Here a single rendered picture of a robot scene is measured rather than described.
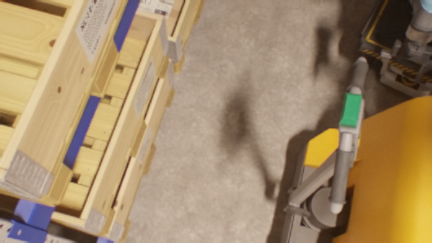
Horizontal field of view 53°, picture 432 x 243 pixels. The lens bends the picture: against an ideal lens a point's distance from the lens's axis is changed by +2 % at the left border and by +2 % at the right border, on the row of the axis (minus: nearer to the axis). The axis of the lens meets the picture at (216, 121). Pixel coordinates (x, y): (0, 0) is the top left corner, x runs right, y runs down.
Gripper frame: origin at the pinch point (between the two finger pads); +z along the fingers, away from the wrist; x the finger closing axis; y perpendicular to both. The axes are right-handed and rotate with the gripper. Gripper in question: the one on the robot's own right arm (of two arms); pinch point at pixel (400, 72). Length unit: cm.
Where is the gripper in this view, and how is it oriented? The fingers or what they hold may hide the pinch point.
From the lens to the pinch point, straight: 193.1
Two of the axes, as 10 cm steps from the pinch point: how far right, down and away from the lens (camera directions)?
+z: -0.6, 7.1, 7.0
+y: 3.4, -6.5, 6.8
